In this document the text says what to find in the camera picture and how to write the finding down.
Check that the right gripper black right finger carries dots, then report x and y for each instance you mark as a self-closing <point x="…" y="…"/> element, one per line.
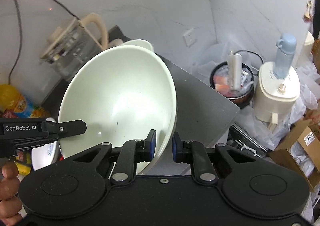
<point x="194" y="153"/>

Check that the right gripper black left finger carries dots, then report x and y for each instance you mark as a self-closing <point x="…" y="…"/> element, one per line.
<point x="132" y="153"/>

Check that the large white bowl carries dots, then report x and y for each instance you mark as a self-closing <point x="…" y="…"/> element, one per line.
<point x="121" y="94"/>

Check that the white Sweet print plate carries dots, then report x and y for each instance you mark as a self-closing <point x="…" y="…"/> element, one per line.
<point x="45" y="155"/>

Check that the person's left hand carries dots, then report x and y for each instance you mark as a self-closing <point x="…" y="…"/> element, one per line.
<point x="10" y="203"/>

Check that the orange juice bottle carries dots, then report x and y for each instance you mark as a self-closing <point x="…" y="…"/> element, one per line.
<point x="20" y="106"/>

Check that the black pot with contents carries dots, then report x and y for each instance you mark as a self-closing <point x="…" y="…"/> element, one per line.
<point x="234" y="78"/>

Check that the cream white appliance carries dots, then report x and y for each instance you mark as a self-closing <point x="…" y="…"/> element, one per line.
<point x="274" y="97"/>

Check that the cardboard box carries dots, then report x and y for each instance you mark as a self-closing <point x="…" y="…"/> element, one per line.
<point x="299" y="151"/>

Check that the small white bowl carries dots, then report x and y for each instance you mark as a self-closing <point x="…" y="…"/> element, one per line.
<point x="139" y="42"/>

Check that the blue thermos bottle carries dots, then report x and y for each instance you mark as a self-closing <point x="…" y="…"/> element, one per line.
<point x="286" y="48"/>

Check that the glass kettle with beige handle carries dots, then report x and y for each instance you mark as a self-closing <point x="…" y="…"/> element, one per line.
<point x="72" y="47"/>

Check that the white wall socket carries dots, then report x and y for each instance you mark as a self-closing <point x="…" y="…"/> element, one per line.
<point x="190" y="37"/>

